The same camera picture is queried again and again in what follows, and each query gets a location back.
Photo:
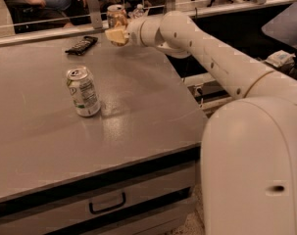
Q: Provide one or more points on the orange soda can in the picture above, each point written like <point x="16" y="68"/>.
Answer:
<point x="116" y="16"/>

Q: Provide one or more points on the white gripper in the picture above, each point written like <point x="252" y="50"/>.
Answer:
<point x="133" y="31"/>

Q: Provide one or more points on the crumpled plastic water bottle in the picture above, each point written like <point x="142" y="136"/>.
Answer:
<point x="138" y="12"/>

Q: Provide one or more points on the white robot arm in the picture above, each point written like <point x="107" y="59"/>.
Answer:
<point x="249" y="146"/>

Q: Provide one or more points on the black rxbar chocolate bar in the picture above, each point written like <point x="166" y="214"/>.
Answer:
<point x="82" y="46"/>

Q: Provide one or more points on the grey drawer with black handle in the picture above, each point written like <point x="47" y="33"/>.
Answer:
<point x="145" y="205"/>

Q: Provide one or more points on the white packet on shelf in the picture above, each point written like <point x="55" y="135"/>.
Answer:
<point x="279" y="58"/>

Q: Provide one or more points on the white green soda can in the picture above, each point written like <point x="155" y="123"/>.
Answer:
<point x="82" y="89"/>

